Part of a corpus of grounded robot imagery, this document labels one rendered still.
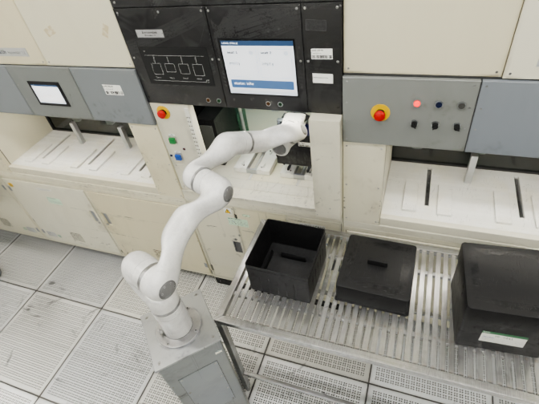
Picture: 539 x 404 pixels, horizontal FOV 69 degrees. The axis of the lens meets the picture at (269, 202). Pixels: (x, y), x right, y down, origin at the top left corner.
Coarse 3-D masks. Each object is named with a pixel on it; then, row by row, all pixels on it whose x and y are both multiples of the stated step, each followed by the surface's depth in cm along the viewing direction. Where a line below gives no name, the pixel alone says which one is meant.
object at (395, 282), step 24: (360, 240) 172; (384, 240) 170; (360, 264) 163; (384, 264) 159; (408, 264) 160; (336, 288) 159; (360, 288) 155; (384, 288) 153; (408, 288) 152; (408, 312) 155
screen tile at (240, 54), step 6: (228, 54) 146; (234, 54) 145; (240, 54) 145; (246, 54) 144; (240, 60) 147; (246, 60) 146; (252, 60) 145; (228, 66) 150; (234, 66) 149; (252, 66) 146; (234, 72) 151; (240, 72) 150; (246, 72) 149; (252, 72) 148; (258, 72) 147
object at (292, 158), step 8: (296, 112) 188; (304, 112) 183; (280, 120) 195; (296, 144) 190; (304, 144) 188; (288, 152) 195; (296, 152) 193; (304, 152) 192; (280, 160) 200; (288, 160) 198; (296, 160) 197; (304, 160) 195; (288, 168) 202
